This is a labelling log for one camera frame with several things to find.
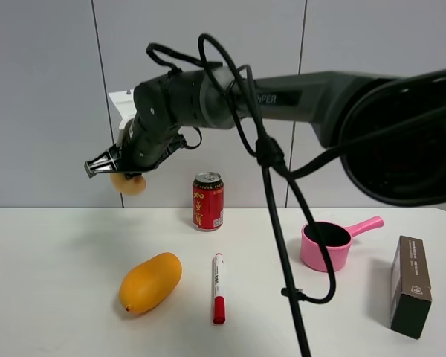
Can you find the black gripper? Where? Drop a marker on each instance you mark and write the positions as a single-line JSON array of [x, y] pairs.
[[147, 143]]

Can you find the beige potato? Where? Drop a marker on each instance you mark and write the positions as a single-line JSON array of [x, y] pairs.
[[128, 186]]

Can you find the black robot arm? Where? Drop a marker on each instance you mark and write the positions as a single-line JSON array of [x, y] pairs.
[[388, 132]]

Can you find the red drink can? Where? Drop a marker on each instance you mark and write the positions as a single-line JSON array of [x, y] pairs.
[[208, 201]]

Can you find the orange mango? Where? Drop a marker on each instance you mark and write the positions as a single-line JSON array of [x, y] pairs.
[[150, 283]]

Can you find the red white marker pen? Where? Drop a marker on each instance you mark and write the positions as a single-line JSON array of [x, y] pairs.
[[219, 304]]

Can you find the pink toy saucepan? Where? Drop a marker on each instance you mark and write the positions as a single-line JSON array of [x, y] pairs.
[[338, 241]]

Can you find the brown black carton box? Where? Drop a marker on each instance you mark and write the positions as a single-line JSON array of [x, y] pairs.
[[410, 288]]

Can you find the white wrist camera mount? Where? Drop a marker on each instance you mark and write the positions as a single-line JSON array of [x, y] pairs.
[[123, 101]]

